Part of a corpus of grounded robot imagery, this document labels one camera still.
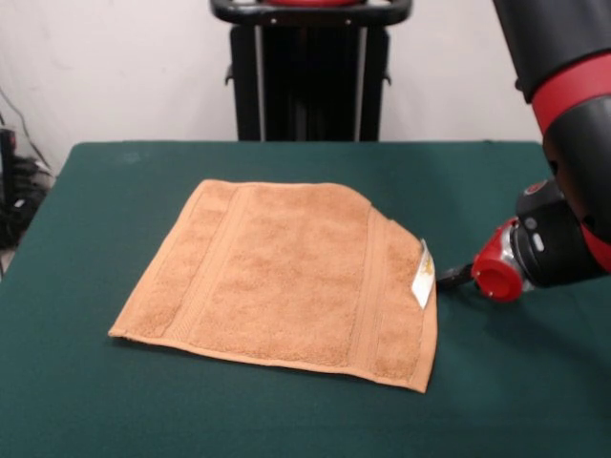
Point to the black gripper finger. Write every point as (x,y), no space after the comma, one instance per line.
(453,276)

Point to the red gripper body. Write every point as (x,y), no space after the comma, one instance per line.
(496,281)

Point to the dark green table cloth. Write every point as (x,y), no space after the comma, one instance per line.
(143,405)

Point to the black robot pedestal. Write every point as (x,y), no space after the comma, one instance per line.
(310,71)

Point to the black electronics box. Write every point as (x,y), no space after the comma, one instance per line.
(7,162)

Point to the tan terry towel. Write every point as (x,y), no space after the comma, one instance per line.
(286,276)

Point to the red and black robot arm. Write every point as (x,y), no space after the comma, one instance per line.
(573,119)

